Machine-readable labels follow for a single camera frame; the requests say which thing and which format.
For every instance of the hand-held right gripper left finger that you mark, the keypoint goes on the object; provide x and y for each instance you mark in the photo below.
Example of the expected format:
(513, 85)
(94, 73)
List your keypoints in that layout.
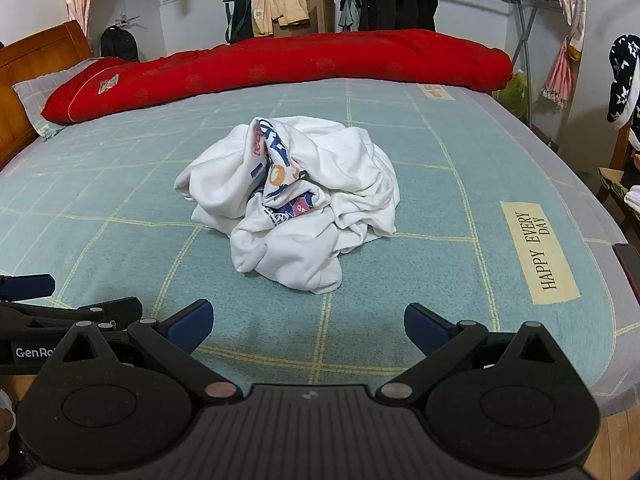
(190, 327)

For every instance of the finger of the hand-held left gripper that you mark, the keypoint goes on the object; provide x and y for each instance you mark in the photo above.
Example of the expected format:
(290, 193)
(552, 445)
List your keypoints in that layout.
(30, 286)
(115, 310)

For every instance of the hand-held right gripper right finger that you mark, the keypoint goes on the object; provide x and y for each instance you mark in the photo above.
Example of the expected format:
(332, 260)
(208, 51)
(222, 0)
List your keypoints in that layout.
(425, 330)

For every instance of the white printed long-sleeve shirt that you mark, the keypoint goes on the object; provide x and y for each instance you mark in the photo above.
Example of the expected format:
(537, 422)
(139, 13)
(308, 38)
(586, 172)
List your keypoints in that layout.
(325, 175)

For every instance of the person's left hand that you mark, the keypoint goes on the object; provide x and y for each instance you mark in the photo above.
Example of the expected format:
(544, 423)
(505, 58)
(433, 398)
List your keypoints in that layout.
(6, 420)

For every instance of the grey checked pillow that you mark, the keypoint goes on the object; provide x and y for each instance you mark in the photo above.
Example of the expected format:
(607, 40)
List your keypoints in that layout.
(30, 95)

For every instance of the wooden headboard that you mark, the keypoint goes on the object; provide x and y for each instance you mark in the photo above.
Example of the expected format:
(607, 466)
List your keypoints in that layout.
(30, 60)

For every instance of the green patterned chair cushion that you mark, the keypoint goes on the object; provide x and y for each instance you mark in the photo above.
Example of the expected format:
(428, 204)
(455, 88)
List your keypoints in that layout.
(612, 182)

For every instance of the yellow-green plastic bag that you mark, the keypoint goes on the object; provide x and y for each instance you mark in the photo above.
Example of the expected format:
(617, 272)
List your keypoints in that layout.
(512, 92)

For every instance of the black backpack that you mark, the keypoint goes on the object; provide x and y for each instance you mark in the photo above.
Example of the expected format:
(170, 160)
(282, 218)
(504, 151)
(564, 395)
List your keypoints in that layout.
(120, 45)

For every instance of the wooden chair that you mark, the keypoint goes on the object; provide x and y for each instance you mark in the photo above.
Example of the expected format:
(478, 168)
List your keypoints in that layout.
(619, 152)

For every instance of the red quilt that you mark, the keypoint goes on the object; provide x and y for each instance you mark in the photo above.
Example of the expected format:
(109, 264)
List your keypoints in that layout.
(300, 65)

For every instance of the metal drying rack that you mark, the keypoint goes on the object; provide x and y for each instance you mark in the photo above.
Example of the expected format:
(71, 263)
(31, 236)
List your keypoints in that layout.
(522, 35)

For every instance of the green bag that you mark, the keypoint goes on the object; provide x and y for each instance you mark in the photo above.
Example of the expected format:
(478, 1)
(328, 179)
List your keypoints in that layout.
(240, 20)

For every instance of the beige floral garment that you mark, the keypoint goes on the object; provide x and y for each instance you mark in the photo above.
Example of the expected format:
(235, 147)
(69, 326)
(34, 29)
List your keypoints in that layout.
(261, 15)

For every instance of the grey-green hanging garment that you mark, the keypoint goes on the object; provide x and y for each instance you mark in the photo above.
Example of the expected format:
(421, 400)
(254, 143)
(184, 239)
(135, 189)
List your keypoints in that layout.
(349, 10)

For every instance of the beige shorts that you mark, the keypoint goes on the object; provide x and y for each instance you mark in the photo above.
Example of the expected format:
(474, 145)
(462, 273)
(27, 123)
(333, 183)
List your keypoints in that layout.
(292, 7)

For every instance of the cardboard box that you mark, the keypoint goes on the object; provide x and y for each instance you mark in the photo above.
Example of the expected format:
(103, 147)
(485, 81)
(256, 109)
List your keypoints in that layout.
(320, 10)

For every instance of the small wall fixture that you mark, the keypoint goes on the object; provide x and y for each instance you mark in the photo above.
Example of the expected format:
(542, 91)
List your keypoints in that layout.
(126, 20)

